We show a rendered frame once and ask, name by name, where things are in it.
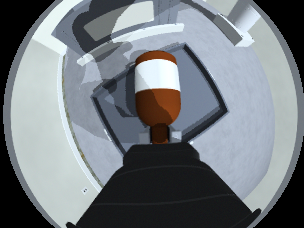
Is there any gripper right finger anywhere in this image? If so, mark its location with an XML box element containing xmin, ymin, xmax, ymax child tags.
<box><xmin>167</xmin><ymin>125</ymin><xmax>181</xmax><ymax>143</ymax></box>

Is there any brown glass bottle with white label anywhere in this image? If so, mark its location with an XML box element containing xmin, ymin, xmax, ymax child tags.
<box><xmin>135</xmin><ymin>50</ymin><xmax>181</xmax><ymax>144</ymax></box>

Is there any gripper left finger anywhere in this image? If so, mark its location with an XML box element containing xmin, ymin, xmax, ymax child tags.
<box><xmin>139</xmin><ymin>126</ymin><xmax>152</xmax><ymax>144</ymax></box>

